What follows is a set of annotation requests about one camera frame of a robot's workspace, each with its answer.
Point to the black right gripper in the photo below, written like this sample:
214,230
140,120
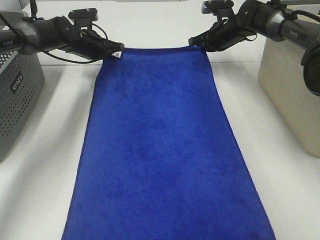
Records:
223,34

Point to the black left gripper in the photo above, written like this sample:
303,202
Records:
84,43

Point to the blue microfiber towel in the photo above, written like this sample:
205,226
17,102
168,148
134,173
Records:
159,159

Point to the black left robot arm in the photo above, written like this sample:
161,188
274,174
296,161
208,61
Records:
29,35

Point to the beige plastic storage basket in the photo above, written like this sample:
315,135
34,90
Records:
281,76

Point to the grey perforated plastic basket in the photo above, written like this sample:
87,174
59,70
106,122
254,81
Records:
21,82

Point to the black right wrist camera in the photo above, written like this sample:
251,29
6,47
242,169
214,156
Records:
222,9

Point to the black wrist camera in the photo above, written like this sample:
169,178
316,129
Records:
222,9
83,18

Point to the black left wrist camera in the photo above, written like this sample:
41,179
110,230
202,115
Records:
83,18

